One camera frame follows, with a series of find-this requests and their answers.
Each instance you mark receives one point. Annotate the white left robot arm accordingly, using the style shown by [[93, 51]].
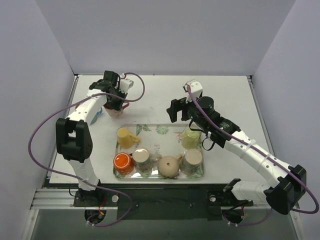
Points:
[[73, 138]]

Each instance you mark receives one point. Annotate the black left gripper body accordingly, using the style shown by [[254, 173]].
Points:
[[114, 101]]

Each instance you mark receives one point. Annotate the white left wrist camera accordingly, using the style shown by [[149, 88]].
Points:
[[125, 84]]

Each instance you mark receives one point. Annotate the orange mug black handle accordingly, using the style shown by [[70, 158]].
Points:
[[123, 163]]

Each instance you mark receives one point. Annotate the yellow mug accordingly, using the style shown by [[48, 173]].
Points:
[[126, 139]]

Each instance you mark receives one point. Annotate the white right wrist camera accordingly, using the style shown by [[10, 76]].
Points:
[[195, 88]]

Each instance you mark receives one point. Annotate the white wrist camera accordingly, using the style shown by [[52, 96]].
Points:
[[125, 84], [195, 88]]

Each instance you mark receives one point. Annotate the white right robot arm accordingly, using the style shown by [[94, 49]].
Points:
[[284, 183]]

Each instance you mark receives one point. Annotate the lime green mug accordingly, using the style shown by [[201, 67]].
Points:
[[190, 138]]

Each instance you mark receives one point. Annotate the beige round teapot mug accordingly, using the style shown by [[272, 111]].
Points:
[[168, 166]]

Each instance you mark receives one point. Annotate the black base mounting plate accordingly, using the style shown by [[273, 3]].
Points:
[[175, 211]]

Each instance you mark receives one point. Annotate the blue butterfly mug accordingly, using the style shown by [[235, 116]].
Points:
[[96, 116]]

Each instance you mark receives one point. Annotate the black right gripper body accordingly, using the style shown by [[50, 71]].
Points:
[[182, 111]]

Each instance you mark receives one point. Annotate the floral leaf serving tray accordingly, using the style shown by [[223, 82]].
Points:
[[161, 139]]

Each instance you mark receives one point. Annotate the cream floral mug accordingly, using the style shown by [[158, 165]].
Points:
[[191, 161]]

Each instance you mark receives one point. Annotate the cream coral pattern mug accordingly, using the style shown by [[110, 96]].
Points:
[[144, 160]]

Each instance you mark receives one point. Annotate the aluminium frame rail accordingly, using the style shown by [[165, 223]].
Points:
[[50, 197]]

